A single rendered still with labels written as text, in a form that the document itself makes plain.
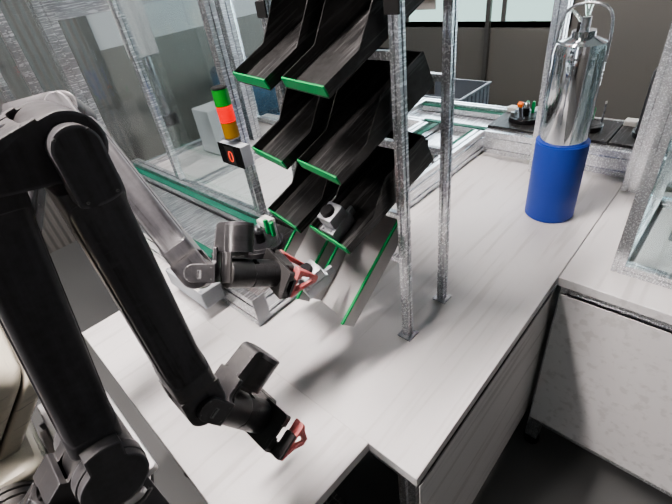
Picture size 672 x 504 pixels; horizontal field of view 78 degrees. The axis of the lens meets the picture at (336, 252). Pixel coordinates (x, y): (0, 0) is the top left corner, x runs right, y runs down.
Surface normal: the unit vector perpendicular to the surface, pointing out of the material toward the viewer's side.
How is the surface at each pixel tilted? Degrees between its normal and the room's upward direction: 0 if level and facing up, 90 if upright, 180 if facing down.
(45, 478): 37
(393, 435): 0
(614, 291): 0
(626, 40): 90
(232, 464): 0
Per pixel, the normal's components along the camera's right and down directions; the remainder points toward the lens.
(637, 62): -0.69, 0.49
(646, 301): -0.13, -0.80
